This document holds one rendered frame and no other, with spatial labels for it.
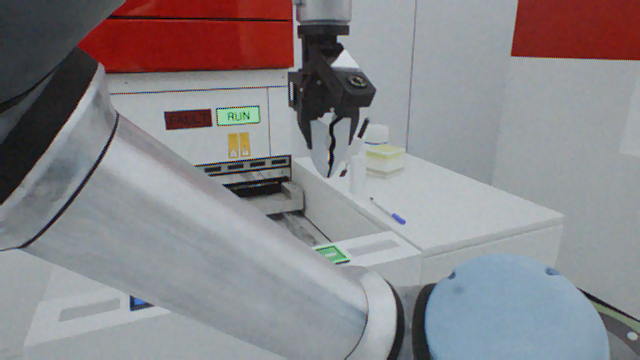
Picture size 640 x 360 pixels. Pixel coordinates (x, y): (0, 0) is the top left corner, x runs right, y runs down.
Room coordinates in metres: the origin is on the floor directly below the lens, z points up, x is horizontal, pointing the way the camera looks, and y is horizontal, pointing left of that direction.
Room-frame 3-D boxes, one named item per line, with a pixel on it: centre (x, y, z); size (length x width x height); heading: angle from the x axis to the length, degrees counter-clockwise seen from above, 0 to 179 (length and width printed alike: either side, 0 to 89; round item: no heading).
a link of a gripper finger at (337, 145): (0.61, -0.01, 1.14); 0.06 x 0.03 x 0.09; 24
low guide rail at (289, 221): (0.90, 0.03, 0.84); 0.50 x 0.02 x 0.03; 24
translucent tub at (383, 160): (1.02, -0.16, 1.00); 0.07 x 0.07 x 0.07; 44
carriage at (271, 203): (1.02, 0.23, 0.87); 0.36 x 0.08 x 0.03; 114
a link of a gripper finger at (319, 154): (0.59, 0.01, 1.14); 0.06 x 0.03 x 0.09; 24
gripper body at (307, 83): (0.60, 0.00, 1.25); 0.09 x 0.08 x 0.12; 24
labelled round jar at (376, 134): (1.17, -0.15, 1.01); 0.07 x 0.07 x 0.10
